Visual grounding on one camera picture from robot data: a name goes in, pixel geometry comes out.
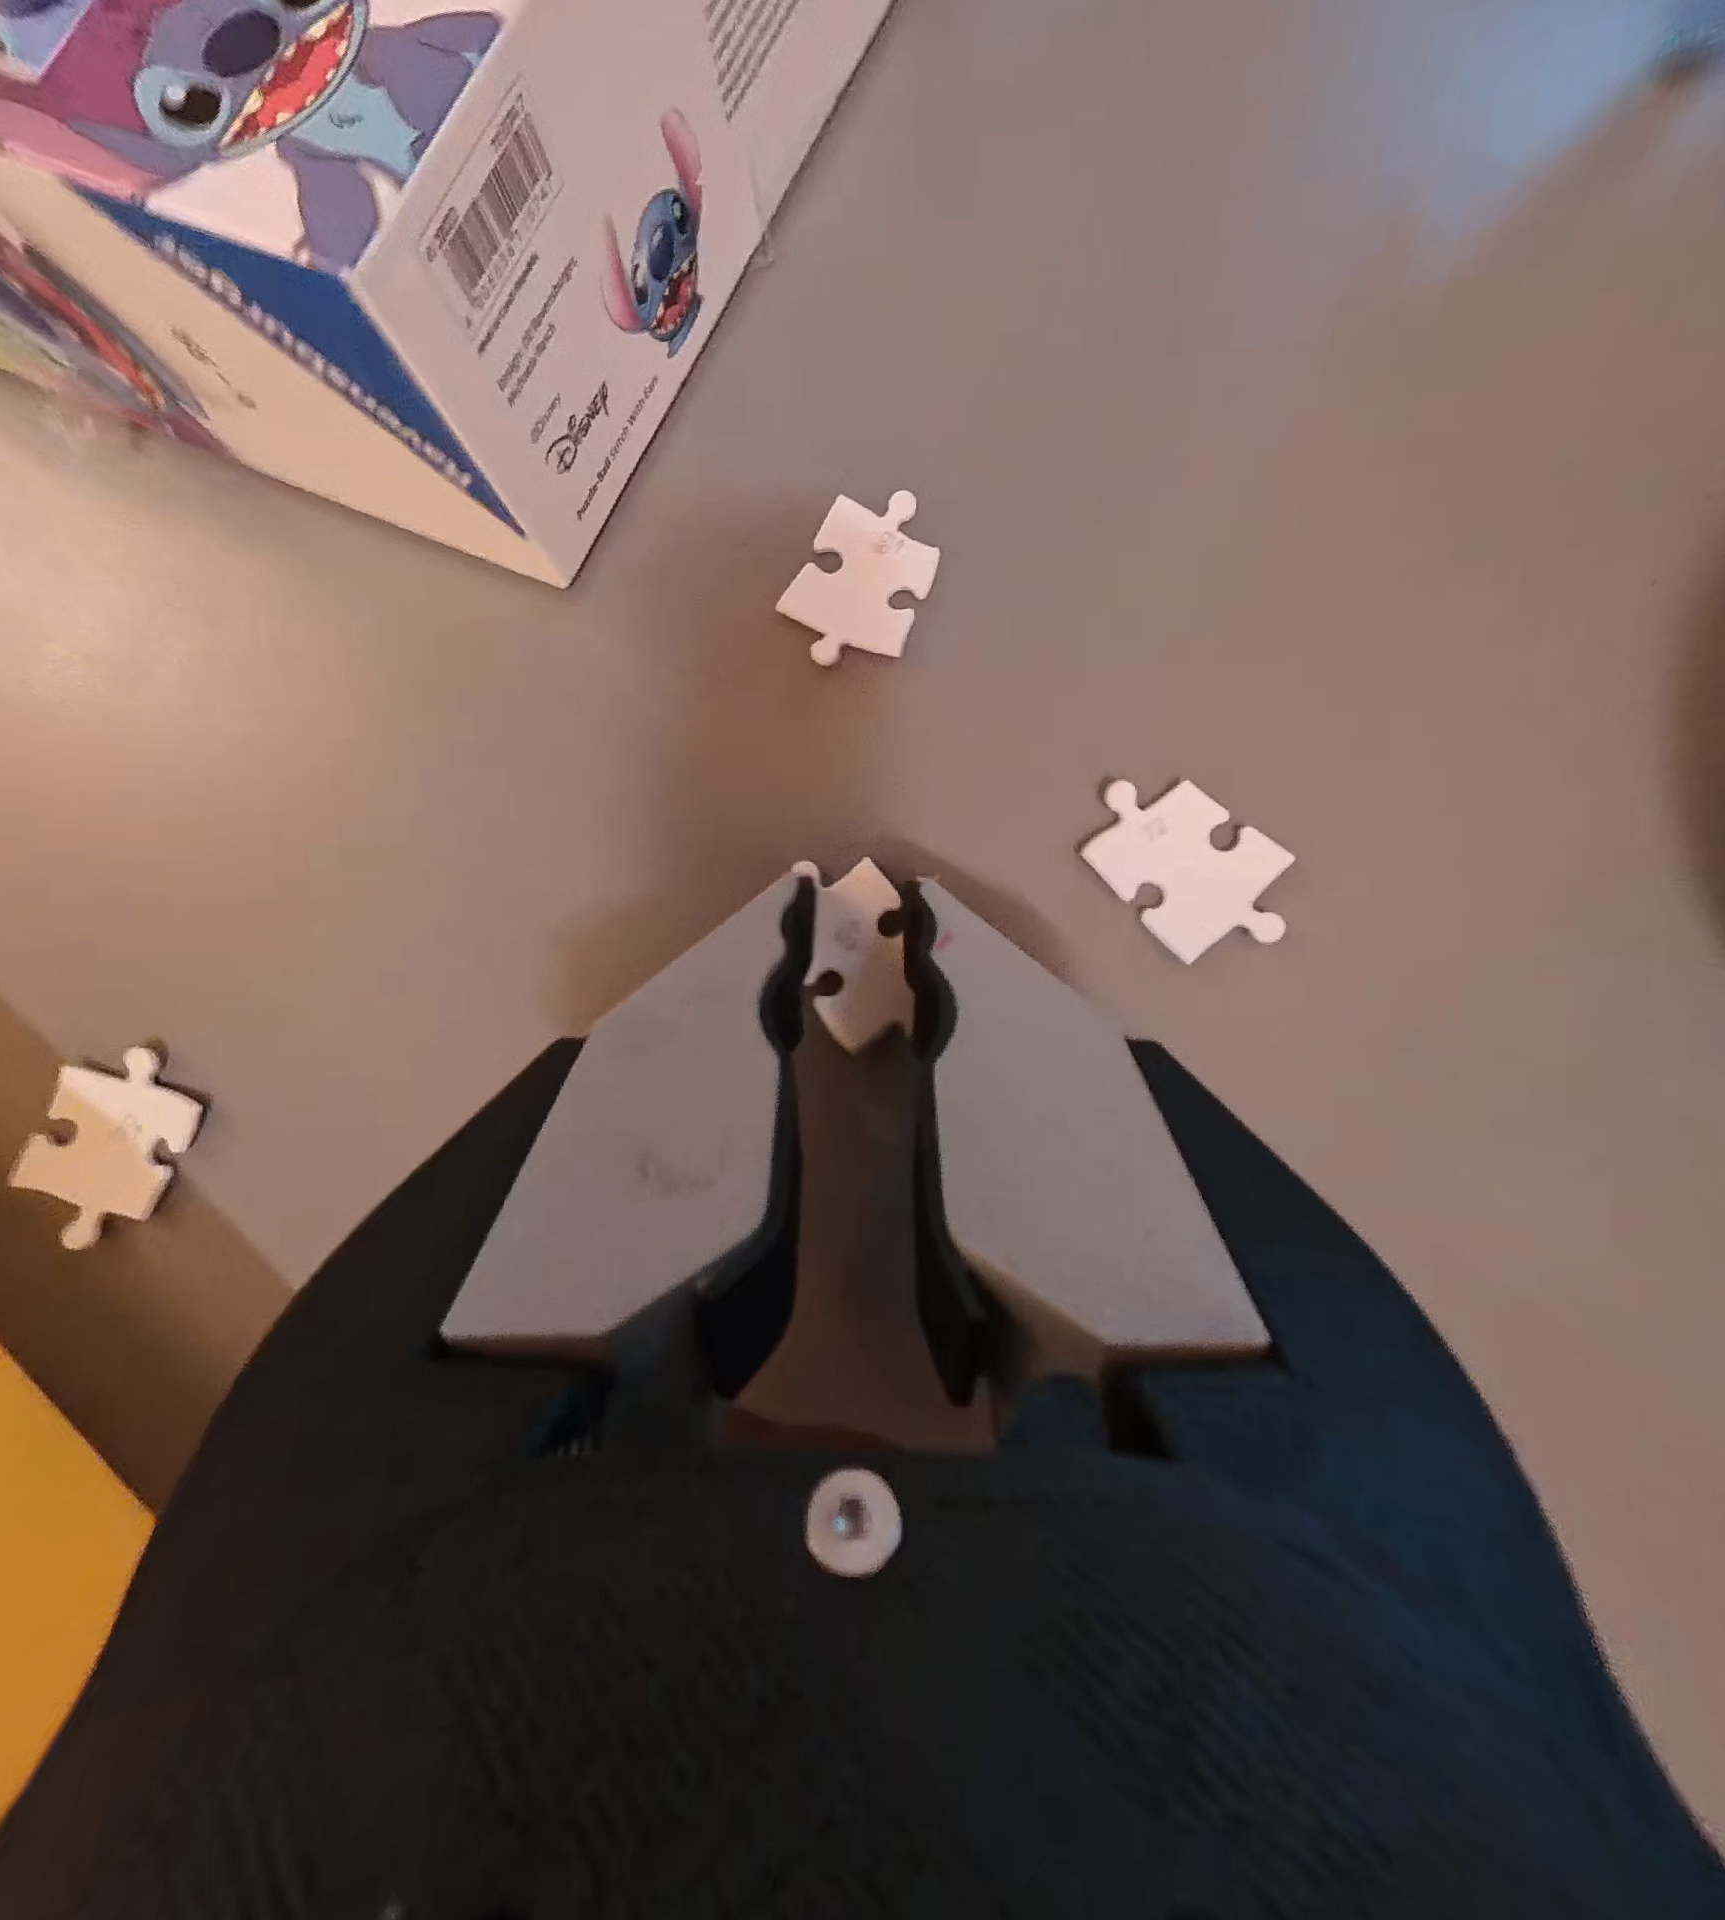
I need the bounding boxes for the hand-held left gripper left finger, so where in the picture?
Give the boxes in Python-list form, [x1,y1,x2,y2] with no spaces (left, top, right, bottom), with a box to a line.
[439,870,823,1403]

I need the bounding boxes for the cartoon printed puzzle box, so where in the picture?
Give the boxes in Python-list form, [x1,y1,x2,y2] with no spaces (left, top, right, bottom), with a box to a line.
[0,0,897,590]

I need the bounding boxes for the white puzzle piece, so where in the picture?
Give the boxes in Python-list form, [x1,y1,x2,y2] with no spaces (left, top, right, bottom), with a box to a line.
[7,1044,204,1250]
[791,856,909,1058]
[1078,778,1297,966]
[775,489,943,670]

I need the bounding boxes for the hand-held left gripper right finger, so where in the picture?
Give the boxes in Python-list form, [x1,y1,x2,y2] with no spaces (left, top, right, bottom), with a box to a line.
[899,875,1274,1409]

